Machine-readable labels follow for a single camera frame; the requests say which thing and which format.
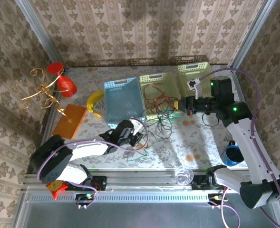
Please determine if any thin green cable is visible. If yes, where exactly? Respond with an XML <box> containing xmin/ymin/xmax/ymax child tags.
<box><xmin>126</xmin><ymin>109</ymin><xmax>181</xmax><ymax>162</ymax></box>

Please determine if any thin red cable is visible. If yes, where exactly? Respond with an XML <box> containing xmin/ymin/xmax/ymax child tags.
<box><xmin>143</xmin><ymin>82</ymin><xmax>178</xmax><ymax>114</ymax></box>

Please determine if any pale yellow perforated plastic basket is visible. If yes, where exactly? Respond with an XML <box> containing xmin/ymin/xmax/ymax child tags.
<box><xmin>177</xmin><ymin>61</ymin><xmax>213</xmax><ymax>98</ymax></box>
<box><xmin>139</xmin><ymin>72</ymin><xmax>181</xmax><ymax>121</ymax></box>

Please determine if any light blue perforated plastic basket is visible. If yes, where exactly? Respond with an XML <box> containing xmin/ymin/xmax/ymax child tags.
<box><xmin>103</xmin><ymin>77</ymin><xmax>146</xmax><ymax>126</ymax></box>

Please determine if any floral print tablecloth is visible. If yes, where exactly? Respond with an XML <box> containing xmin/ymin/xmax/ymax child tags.
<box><xmin>41</xmin><ymin>65</ymin><xmax>250</xmax><ymax>171</ymax></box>

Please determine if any dark brown perforated crate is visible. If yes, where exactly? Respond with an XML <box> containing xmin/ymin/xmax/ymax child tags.
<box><xmin>88</xmin><ymin>57</ymin><xmax>160</xmax><ymax>68</ymax></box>
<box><xmin>171</xmin><ymin>55</ymin><xmax>212</xmax><ymax>65</ymax></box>

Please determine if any yellow banana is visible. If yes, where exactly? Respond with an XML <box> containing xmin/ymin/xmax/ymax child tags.
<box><xmin>86</xmin><ymin>89</ymin><xmax>105</xmax><ymax>117</ymax></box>

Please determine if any blue cup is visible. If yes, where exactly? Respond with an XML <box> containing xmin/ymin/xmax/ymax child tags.
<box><xmin>221</xmin><ymin>140</ymin><xmax>246</xmax><ymax>167</ymax></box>

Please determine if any orange wooden block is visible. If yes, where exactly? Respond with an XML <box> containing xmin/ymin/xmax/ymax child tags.
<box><xmin>52</xmin><ymin>104</ymin><xmax>88</xmax><ymax>140</ymax></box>

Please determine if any clear drinking glass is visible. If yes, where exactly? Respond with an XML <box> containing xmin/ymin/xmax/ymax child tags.
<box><xmin>174</xmin><ymin>165</ymin><xmax>194</xmax><ymax>186</ymax></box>

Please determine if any red plastic goblet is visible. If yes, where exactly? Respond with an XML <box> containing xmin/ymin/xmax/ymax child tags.
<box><xmin>46</xmin><ymin>62</ymin><xmax>78</xmax><ymax>98</ymax></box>

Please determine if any red snack packet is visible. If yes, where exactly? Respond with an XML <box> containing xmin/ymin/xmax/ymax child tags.
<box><xmin>46</xmin><ymin>180</ymin><xmax>69</xmax><ymax>200</ymax></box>

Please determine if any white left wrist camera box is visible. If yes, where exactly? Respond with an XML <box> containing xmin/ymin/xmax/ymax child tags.
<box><xmin>129</xmin><ymin>118</ymin><xmax>147</xmax><ymax>135</ymax></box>

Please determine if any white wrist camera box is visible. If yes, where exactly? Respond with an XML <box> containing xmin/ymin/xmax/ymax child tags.
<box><xmin>186</xmin><ymin>79</ymin><xmax>211</xmax><ymax>100</ymax></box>
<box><xmin>129</xmin><ymin>118</ymin><xmax>147</xmax><ymax>135</ymax></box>

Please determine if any thin black cable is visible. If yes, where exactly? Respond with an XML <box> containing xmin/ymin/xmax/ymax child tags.
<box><xmin>139</xmin><ymin>108</ymin><xmax>176</xmax><ymax>148</ymax></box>

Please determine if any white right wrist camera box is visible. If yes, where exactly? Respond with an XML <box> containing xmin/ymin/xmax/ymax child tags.
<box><xmin>186</xmin><ymin>79</ymin><xmax>211</xmax><ymax>100</ymax></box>

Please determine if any grey slotted cable duct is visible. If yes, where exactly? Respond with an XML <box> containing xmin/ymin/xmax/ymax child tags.
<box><xmin>27</xmin><ymin>191</ymin><xmax>211</xmax><ymax>202</ymax></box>

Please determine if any aluminium frame post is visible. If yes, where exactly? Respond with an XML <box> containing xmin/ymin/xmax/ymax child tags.
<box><xmin>231</xmin><ymin>0</ymin><xmax>277</xmax><ymax>69</ymax></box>
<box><xmin>15</xmin><ymin>0</ymin><xmax>62</xmax><ymax>63</ymax></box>

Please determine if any gold wire ornament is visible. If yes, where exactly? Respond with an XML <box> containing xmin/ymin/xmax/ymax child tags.
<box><xmin>12</xmin><ymin>67</ymin><xmax>71</xmax><ymax>123</ymax></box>

